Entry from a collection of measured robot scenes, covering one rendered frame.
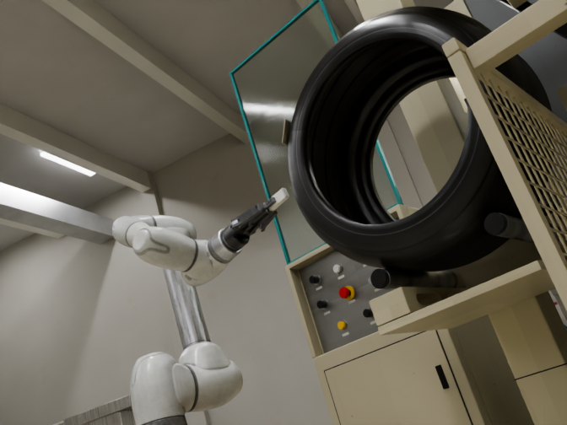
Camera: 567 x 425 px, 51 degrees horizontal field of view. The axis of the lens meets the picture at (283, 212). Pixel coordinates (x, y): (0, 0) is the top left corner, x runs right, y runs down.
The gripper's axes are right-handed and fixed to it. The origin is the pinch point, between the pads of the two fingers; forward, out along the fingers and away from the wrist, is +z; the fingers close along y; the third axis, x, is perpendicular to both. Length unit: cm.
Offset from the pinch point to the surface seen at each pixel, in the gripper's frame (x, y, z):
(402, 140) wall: -376, 731, -196
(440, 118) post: -1, 27, 43
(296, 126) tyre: -4.5, -12.8, 22.2
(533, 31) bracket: 41, -58, 77
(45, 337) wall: -427, 503, -961
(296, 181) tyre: 7.4, -12.5, 15.1
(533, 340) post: 61, 27, 32
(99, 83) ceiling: -574, 353, -422
